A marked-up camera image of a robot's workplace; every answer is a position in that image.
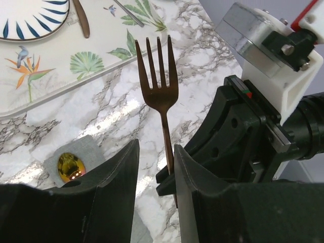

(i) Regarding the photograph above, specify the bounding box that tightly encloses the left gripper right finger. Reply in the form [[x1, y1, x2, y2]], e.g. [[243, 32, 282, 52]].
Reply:
[[174, 145, 238, 242]]

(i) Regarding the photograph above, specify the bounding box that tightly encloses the silver spoon on tray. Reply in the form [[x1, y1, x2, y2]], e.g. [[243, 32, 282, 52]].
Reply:
[[113, 0, 145, 27]]

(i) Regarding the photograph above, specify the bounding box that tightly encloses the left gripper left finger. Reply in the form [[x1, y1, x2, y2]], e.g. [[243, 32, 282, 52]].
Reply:
[[60, 139, 140, 242]]

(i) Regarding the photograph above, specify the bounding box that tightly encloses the striped white plate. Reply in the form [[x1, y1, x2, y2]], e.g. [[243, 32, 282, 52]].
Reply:
[[1, 0, 70, 42]]

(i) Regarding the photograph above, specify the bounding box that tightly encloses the floral serving tray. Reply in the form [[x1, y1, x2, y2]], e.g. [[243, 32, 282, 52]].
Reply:
[[1, 1, 167, 118]]

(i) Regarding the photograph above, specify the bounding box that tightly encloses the iridescent gold spoon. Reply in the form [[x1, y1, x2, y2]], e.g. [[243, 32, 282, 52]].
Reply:
[[57, 152, 86, 183]]

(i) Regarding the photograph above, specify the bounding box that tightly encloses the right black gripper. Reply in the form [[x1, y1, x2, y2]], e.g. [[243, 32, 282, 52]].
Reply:
[[184, 75, 300, 182]]

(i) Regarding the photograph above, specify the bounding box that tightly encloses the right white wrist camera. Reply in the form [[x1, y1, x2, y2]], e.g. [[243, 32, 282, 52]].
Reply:
[[216, 1, 323, 124]]

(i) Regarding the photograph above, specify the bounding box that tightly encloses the copper knife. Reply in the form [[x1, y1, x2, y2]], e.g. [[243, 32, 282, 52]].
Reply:
[[72, 0, 90, 38]]

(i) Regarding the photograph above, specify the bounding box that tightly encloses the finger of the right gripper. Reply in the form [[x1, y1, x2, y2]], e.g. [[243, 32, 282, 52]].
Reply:
[[155, 167, 176, 196]]

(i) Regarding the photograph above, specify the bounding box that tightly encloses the grey cloth napkin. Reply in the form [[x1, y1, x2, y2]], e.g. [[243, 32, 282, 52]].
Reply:
[[43, 134, 155, 243]]

